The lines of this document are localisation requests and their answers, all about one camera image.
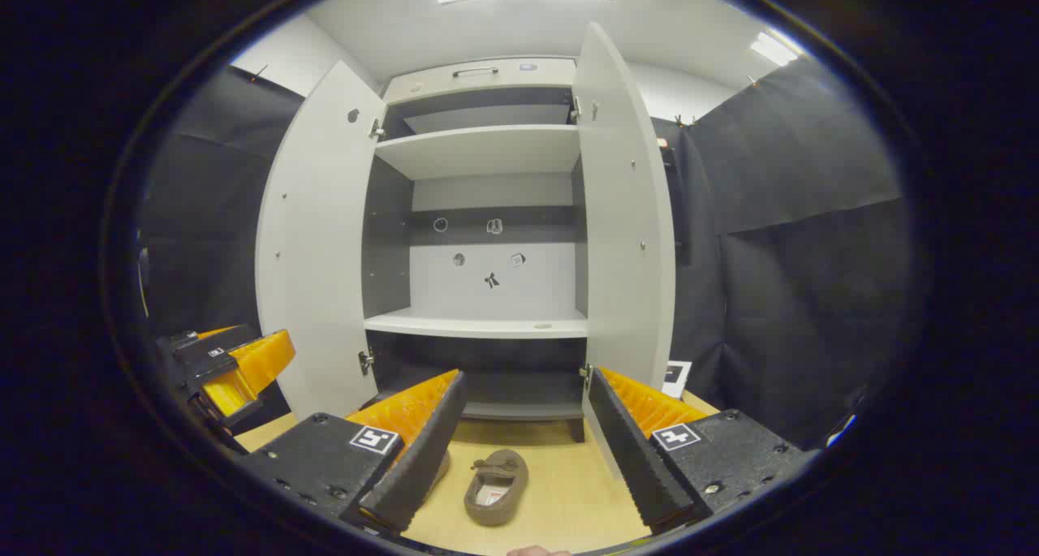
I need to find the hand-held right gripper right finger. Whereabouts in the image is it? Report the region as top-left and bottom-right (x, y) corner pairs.
(586, 366), (813, 537)

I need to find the white cabinet door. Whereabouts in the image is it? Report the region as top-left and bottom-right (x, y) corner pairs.
(256, 59), (389, 420)
(572, 22), (691, 459)

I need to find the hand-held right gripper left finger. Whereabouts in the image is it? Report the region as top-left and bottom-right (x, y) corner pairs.
(244, 369), (469, 534)

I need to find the black backdrop cloth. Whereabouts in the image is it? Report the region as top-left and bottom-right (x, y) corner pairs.
(686, 55), (914, 451)
(136, 65), (308, 435)
(649, 116), (727, 394)

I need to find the brown fuzzy shoe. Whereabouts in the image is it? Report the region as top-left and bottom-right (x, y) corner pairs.
(422, 449), (452, 504)
(463, 449), (530, 528)

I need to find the white shoe cabinet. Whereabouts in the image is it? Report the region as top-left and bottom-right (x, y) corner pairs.
(360, 57), (589, 443)

